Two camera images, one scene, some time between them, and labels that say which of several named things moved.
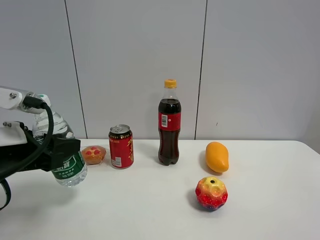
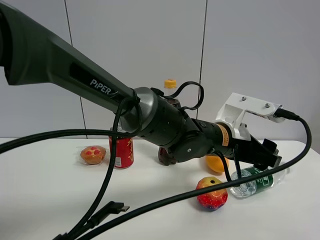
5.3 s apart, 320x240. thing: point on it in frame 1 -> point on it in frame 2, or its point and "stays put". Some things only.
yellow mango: (217, 157) stays put
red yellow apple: (211, 193) stays put
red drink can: (121, 146) stays put
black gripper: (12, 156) -> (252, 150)
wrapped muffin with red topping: (93, 155) stays put
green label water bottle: (74, 172) -> (252, 188)
